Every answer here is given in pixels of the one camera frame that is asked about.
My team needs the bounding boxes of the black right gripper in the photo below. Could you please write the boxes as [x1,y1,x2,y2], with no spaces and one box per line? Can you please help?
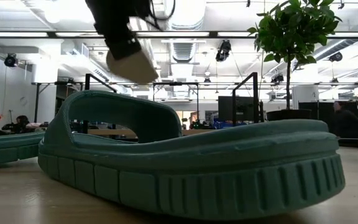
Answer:
[85,0,151,60]

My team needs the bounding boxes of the grey rubber slide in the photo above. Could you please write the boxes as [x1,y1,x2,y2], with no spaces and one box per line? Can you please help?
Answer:
[106,49,160,85]

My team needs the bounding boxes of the green rubber slide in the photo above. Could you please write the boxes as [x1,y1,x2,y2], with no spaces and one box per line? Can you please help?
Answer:
[0,131,45,169]
[38,90,346,221]

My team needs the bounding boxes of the black ceiling spot lamp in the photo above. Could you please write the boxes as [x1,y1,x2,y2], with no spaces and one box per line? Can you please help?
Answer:
[215,39,232,62]
[4,53,19,68]
[270,73,285,85]
[328,51,343,62]

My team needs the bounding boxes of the black background screen box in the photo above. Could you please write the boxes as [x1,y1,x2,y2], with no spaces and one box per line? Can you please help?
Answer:
[218,95,264,123]

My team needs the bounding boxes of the person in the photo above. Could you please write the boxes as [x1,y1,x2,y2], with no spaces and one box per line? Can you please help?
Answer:
[16,114,30,133]
[331,101,358,140]

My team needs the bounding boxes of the green leafy plant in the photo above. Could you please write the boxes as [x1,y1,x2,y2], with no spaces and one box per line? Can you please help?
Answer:
[247,0,343,110]

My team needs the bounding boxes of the black plant pot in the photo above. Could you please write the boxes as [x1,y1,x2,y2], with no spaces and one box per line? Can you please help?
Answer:
[265,108,312,122]

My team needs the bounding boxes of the black partition panels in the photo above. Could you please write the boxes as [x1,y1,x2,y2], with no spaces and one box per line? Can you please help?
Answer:
[298,96,358,138]

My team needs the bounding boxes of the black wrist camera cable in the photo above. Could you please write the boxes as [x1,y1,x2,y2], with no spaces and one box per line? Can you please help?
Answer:
[149,0,177,22]

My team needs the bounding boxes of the wooden shelf with black frame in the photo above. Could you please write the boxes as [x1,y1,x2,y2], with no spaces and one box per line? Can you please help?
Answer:
[84,72,260,140]

